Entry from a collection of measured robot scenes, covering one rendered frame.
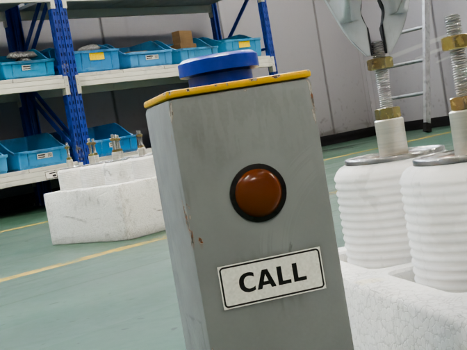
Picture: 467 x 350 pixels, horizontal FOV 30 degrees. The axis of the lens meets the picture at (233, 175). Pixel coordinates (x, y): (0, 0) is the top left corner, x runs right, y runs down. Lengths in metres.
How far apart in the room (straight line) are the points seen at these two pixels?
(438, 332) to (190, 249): 0.15
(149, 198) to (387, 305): 2.34
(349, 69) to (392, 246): 7.83
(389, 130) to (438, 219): 0.15
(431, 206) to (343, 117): 7.77
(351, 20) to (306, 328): 0.31
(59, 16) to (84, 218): 2.77
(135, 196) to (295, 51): 5.26
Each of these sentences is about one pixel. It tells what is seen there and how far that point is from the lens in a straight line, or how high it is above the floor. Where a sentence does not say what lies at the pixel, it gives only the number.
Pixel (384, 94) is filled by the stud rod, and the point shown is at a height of 0.30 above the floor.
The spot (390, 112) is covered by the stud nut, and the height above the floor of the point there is 0.29.
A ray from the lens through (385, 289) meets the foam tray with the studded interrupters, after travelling 0.55.
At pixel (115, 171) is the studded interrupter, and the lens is 2.82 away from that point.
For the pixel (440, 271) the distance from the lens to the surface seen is 0.54.
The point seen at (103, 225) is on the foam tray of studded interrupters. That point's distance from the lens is 2.85.
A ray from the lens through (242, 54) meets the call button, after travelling 0.42.
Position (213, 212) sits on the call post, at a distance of 0.40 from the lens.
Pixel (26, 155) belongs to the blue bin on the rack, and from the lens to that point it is 5.31.
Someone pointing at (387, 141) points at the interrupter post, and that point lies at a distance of 0.66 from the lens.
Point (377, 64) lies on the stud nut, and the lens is 0.67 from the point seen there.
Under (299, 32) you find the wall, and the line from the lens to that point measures 8.02.
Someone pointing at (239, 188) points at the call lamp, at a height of 0.27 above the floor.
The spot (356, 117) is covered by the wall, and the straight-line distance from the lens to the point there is 8.45.
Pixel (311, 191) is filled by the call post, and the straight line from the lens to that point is 0.41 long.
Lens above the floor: 0.29
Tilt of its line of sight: 3 degrees down
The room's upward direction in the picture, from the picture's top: 10 degrees counter-clockwise
